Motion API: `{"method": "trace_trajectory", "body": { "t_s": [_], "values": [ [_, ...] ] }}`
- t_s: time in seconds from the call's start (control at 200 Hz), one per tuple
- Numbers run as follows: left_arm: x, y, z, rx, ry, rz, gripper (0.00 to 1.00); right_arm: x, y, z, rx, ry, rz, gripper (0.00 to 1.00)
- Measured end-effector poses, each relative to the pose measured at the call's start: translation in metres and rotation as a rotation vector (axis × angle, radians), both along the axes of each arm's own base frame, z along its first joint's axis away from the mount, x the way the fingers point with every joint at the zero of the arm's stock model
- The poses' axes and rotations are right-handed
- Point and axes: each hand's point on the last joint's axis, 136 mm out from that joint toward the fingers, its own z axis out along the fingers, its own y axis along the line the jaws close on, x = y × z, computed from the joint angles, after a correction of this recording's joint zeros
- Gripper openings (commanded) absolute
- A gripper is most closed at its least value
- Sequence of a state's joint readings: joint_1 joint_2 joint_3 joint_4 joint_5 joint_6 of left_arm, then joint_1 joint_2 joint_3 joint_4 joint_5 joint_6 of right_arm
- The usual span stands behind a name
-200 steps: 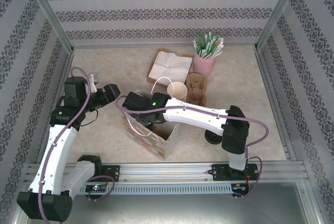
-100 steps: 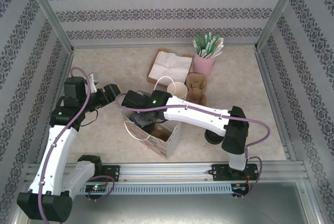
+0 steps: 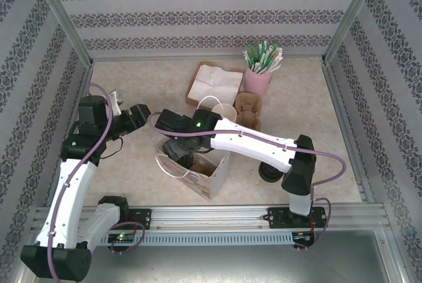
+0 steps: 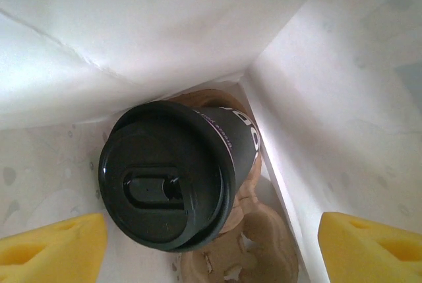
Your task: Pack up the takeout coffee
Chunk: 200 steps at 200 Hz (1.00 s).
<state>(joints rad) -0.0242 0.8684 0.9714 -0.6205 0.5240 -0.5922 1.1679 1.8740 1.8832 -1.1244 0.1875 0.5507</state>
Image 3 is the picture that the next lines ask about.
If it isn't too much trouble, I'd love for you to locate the printed white paper bag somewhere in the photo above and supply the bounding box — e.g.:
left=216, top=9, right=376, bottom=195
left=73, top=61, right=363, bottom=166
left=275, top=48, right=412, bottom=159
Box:
left=154, top=95, right=231, bottom=201

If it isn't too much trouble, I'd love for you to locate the brown cardboard napkin box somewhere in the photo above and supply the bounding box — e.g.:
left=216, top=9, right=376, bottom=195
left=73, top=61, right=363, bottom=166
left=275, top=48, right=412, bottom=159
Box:
left=185, top=61, right=245, bottom=108

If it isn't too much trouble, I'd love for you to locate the white paper napkin stack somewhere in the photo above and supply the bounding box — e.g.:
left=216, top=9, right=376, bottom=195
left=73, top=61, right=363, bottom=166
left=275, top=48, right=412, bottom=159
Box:
left=188, top=64, right=244, bottom=103

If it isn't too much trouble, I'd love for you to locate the pink cylindrical container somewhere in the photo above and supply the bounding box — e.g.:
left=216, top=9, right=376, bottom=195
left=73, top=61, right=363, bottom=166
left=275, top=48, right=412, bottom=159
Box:
left=243, top=66, right=274, bottom=95

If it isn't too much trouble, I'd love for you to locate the green white wrapped straw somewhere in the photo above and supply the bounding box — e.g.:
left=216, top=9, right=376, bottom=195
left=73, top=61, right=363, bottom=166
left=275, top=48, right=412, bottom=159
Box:
left=259, top=41, right=270, bottom=68
left=270, top=48, right=284, bottom=73
left=247, top=43, right=258, bottom=68

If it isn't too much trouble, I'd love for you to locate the black cup lid stack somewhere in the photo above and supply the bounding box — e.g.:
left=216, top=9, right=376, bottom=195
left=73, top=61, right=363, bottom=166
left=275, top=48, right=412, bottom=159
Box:
left=258, top=161, right=284, bottom=184

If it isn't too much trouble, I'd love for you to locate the green white wrapped chopsticks bundle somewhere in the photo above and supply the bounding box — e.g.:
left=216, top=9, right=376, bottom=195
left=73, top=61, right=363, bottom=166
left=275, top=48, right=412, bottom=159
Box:
left=267, top=44, right=280, bottom=71

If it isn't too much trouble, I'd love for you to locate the thin black cable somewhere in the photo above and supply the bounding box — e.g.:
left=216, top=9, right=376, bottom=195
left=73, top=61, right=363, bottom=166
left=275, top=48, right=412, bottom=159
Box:
left=98, top=136, right=125, bottom=159

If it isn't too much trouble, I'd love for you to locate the aluminium side rail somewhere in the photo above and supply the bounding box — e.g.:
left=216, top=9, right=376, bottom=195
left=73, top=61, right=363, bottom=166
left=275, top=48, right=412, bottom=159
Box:
left=321, top=61, right=375, bottom=203
left=45, top=65, right=95, bottom=206

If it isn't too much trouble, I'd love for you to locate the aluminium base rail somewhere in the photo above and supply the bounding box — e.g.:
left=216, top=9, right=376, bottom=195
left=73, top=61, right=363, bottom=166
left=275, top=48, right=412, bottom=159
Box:
left=31, top=206, right=388, bottom=231

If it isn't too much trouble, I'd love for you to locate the thin purple base cable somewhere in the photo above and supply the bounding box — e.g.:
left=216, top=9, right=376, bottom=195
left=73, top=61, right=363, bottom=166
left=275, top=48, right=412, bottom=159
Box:
left=110, top=222, right=148, bottom=255

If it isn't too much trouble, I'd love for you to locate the slotted grey cable duct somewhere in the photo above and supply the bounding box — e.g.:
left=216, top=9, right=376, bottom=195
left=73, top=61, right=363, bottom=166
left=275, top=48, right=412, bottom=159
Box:
left=98, top=232, right=317, bottom=247

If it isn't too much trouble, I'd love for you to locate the aluminium frame post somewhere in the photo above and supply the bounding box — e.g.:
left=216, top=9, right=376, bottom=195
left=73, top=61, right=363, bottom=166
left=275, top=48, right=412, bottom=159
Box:
left=321, top=0, right=386, bottom=66
left=28, top=0, right=95, bottom=68

